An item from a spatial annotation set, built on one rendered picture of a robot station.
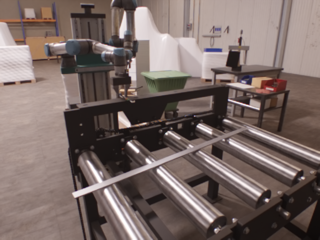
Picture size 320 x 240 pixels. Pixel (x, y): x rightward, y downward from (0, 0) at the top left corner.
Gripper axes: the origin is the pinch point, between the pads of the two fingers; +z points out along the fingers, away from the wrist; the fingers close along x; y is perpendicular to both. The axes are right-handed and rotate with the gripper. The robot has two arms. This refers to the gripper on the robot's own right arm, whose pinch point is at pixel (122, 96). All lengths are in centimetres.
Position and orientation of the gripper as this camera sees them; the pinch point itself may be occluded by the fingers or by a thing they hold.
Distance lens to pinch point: 153.0
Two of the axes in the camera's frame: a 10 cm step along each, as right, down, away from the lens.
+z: 0.0, 9.4, 3.5
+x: -8.6, 1.8, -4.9
